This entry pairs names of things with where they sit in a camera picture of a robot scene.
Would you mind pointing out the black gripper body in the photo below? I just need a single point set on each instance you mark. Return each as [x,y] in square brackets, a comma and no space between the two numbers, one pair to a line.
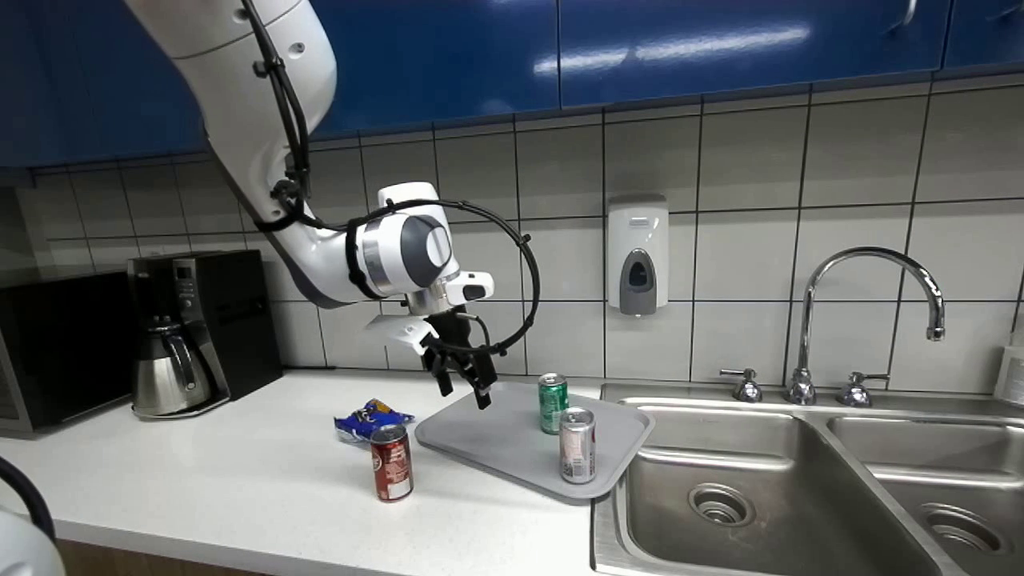
[453,336]

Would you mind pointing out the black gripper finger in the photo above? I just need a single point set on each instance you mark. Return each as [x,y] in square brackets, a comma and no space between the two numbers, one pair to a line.
[432,360]
[480,376]

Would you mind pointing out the green soda can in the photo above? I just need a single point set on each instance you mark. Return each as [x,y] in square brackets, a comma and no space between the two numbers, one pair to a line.
[550,402]

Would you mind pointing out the red soda can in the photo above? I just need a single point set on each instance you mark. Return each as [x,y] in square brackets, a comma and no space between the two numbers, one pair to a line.
[390,466]

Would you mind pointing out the silver pink soda can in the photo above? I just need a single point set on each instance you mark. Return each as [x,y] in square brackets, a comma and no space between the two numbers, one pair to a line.
[576,446]

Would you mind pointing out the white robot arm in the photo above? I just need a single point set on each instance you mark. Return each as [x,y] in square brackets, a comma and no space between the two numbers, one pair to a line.
[264,79]

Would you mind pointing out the grey plastic tray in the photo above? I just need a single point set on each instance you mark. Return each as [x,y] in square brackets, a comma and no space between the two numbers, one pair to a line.
[509,444]

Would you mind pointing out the blue snack bag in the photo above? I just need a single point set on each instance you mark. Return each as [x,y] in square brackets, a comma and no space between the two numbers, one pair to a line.
[364,423]

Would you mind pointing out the white soap dispenser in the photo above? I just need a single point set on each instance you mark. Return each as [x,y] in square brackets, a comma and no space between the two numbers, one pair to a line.
[639,259]

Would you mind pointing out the steel coffee maker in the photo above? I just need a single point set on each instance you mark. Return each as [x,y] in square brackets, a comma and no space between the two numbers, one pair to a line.
[206,332]

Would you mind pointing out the stainless steel double sink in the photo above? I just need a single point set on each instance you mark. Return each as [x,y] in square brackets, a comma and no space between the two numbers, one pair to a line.
[898,487]

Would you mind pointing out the black microwave oven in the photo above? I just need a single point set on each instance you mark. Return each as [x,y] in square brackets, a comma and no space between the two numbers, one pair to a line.
[65,351]

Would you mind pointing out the chrome sink faucet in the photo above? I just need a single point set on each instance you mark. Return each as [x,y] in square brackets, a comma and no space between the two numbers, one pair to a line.
[831,358]

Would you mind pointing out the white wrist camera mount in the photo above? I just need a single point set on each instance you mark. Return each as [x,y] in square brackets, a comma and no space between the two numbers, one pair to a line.
[418,334]

